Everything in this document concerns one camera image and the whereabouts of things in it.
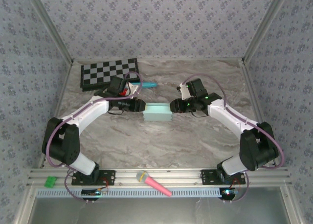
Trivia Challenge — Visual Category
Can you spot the grey slotted cable duct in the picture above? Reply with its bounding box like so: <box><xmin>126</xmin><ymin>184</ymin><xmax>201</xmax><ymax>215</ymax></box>
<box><xmin>36</xmin><ymin>187</ymin><xmax>222</xmax><ymax>199</ymax></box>

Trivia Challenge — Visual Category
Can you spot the small circuit board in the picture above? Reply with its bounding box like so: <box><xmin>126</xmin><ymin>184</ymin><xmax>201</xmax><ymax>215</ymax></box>
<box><xmin>81</xmin><ymin>188</ymin><xmax>109</xmax><ymax>197</ymax></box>
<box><xmin>221</xmin><ymin>187</ymin><xmax>239</xmax><ymax>198</ymax></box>

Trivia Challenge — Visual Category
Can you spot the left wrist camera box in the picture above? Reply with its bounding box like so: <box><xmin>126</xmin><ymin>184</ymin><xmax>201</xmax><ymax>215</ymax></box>
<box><xmin>126</xmin><ymin>83</ymin><xmax>140</xmax><ymax>99</ymax></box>

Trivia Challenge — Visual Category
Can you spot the black and grey chessboard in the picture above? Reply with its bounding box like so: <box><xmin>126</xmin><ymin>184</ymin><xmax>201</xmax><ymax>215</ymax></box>
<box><xmin>80</xmin><ymin>57</ymin><xmax>142</xmax><ymax>92</ymax></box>

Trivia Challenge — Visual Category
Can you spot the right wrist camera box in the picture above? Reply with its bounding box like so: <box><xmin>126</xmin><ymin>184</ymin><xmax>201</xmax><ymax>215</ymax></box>
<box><xmin>176</xmin><ymin>83</ymin><xmax>191</xmax><ymax>99</ymax></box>

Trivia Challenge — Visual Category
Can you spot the aluminium front rail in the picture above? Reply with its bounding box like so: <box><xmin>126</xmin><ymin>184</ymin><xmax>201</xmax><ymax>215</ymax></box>
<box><xmin>26</xmin><ymin>167</ymin><xmax>293</xmax><ymax>187</ymax></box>

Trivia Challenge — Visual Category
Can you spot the green plastic block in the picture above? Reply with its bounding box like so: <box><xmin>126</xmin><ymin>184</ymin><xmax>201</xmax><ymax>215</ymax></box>
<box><xmin>44</xmin><ymin>176</ymin><xmax>57</xmax><ymax>187</ymax></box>

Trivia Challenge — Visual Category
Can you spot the pink toy microphone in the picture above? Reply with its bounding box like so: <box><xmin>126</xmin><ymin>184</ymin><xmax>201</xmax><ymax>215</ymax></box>
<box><xmin>135</xmin><ymin>170</ymin><xmax>173</xmax><ymax>197</ymax></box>

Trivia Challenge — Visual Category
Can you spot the grey metal panel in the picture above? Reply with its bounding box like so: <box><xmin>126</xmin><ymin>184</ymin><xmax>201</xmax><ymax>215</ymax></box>
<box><xmin>29</xmin><ymin>197</ymin><xmax>291</xmax><ymax>224</ymax></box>

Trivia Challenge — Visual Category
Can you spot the light blue paper box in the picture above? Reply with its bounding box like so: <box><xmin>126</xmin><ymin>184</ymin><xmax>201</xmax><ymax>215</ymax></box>
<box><xmin>143</xmin><ymin>103</ymin><xmax>174</xmax><ymax>122</ymax></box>

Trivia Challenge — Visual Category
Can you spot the blue toy microphone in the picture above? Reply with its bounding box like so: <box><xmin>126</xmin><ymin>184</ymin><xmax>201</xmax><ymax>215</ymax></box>
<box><xmin>132</xmin><ymin>81</ymin><xmax>157</xmax><ymax>90</ymax></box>

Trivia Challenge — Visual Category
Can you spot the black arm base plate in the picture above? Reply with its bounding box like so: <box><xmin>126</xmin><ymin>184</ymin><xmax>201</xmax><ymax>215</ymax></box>
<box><xmin>71</xmin><ymin>169</ymin><xmax>116</xmax><ymax>186</ymax></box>
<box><xmin>201</xmin><ymin>169</ymin><xmax>246</xmax><ymax>185</ymax></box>

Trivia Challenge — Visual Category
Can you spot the aluminium frame post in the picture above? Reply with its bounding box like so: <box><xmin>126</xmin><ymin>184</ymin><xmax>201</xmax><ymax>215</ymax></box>
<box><xmin>242</xmin><ymin>0</ymin><xmax>291</xmax><ymax>63</ymax></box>
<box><xmin>24</xmin><ymin>0</ymin><xmax>74</xmax><ymax>63</ymax></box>

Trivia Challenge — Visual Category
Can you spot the purple cable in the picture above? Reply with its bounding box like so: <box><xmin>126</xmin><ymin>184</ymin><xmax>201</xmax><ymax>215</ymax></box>
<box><xmin>180</xmin><ymin>73</ymin><xmax>284</xmax><ymax>203</ymax></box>
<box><xmin>46</xmin><ymin>71</ymin><xmax>144</xmax><ymax>203</ymax></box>

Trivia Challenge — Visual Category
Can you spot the aluminium side rail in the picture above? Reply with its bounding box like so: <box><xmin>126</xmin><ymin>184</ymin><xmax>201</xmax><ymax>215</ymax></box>
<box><xmin>36</xmin><ymin>60</ymin><xmax>74</xmax><ymax>168</ymax></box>
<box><xmin>239</xmin><ymin>59</ymin><xmax>280</xmax><ymax>168</ymax></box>

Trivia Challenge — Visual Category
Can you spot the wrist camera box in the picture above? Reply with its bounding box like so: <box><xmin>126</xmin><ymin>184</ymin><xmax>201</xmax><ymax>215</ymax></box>
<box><xmin>176</xmin><ymin>83</ymin><xmax>191</xmax><ymax>99</ymax></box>
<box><xmin>126</xmin><ymin>83</ymin><xmax>140</xmax><ymax>99</ymax></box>

